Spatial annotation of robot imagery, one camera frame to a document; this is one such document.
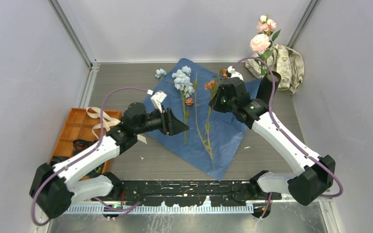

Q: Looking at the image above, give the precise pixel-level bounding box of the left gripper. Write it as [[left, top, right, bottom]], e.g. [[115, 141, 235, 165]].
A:
[[135, 104, 189, 136]]

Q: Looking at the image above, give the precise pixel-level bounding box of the orange rose flower stem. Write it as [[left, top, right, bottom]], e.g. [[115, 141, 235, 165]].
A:
[[195, 69, 227, 171]]

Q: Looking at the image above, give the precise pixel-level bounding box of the blue paper flower bouquet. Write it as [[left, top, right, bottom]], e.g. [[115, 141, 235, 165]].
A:
[[146, 58, 248, 181]]

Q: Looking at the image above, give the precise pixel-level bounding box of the blue hydrangea flower stem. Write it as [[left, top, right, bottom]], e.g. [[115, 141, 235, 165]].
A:
[[171, 66, 196, 145]]

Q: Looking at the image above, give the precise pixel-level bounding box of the pink rose flower stem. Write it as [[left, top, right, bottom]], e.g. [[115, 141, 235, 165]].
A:
[[250, 14, 281, 69]]

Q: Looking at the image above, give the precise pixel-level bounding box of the cream ribbon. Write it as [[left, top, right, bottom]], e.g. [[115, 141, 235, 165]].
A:
[[85, 107, 120, 139]]

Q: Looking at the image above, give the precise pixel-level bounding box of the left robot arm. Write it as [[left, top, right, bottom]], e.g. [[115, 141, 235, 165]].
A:
[[30, 102, 189, 219]]

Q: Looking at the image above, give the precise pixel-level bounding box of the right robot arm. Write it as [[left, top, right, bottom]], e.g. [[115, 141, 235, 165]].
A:
[[209, 76, 336, 206]]

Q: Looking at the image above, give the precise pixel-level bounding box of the black vase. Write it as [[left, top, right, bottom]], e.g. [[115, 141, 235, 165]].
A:
[[256, 71, 282, 104]]

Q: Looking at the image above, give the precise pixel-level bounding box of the small blue flower sprig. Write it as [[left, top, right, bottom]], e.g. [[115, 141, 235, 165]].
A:
[[154, 68, 173, 83]]

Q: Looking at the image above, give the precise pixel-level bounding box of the patterned cream cloth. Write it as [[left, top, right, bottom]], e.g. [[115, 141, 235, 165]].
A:
[[250, 42, 305, 95]]

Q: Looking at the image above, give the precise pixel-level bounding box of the rolled dark item middle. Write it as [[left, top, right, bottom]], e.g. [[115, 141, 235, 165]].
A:
[[72, 139, 97, 156]]

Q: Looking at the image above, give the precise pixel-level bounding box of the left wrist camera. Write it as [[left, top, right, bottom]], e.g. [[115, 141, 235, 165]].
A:
[[147, 89, 167, 113]]

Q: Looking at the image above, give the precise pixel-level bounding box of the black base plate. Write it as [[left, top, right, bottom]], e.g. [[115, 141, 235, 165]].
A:
[[100, 180, 268, 207]]

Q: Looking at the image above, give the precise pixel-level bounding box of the aluminium rail frame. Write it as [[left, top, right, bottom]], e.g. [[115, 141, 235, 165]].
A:
[[40, 63, 339, 233]]

